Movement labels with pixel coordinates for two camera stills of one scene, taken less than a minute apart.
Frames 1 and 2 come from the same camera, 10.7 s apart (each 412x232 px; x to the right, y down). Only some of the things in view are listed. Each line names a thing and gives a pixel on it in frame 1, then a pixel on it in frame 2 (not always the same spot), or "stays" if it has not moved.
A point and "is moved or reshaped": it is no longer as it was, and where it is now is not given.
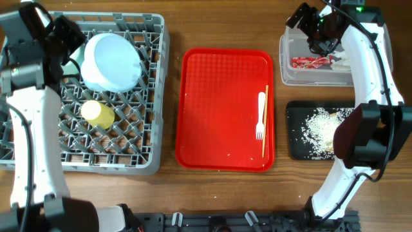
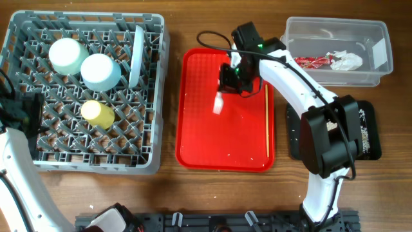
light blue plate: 113,62 is moved or reshaped
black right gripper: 321,46 -> 227,85
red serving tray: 217,104 stays
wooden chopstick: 266,103 is moved or reshaped
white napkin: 343,64 stays
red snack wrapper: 311,62 stays
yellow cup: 98,115 stays
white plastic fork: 260,127 -> 218,103
